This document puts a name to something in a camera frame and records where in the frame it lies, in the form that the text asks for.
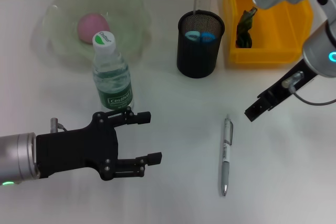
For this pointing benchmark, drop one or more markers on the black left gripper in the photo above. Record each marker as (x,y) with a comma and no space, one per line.
(78,150)

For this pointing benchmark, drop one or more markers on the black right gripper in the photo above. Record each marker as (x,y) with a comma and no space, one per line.
(278,94)

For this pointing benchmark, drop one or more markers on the grey white ballpoint pen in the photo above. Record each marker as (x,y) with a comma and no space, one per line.
(225,171)

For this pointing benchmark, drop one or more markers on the clear green-label water bottle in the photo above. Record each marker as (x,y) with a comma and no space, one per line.
(110,77)

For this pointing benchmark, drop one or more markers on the green plastic wrapper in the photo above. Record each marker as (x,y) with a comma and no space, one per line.
(244,32)

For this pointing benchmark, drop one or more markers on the blue teal scissors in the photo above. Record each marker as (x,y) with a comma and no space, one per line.
(207,37)

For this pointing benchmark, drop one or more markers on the pink peach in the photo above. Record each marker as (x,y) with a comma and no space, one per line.
(90,26)

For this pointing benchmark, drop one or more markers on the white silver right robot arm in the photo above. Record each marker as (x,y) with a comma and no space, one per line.
(317,48)

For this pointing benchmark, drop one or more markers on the black mesh pen holder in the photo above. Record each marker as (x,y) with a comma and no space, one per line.
(197,58)

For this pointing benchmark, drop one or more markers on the pale green glass fruit plate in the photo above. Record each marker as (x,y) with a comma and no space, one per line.
(126,11)

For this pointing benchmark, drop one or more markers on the yellow plastic bin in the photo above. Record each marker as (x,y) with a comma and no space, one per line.
(262,56)

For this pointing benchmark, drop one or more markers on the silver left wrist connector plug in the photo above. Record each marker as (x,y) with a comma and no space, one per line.
(54,124)

